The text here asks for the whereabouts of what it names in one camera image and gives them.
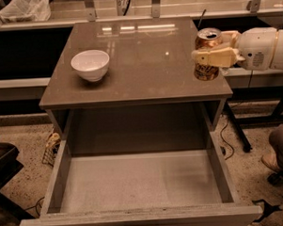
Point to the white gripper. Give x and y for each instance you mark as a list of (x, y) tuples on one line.
[(256, 48)]

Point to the orange soda can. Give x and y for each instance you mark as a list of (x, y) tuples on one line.
[(206, 39)]

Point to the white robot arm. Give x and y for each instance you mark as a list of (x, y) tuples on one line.
[(277, 60)]

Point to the grey cabinet with glossy top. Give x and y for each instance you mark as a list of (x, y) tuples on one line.
[(148, 101)]

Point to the open grey top drawer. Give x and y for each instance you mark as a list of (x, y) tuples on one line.
[(144, 165)]

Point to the clear plastic water bottle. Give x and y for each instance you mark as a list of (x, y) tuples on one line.
[(225, 71)]

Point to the black table leg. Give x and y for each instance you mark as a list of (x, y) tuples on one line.
[(246, 145)]

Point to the seated person leg and shoe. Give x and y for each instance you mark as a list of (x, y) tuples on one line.
[(274, 160)]

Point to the white ceramic bowl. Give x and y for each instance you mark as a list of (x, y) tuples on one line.
[(91, 65)]

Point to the black grabber tool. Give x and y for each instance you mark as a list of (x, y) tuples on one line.
[(267, 209)]

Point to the white plastic bag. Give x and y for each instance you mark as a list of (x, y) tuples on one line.
[(17, 11)]

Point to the black chair at left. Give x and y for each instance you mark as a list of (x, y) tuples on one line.
[(9, 167)]

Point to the wire basket on floor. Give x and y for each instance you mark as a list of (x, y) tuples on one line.
[(51, 149)]

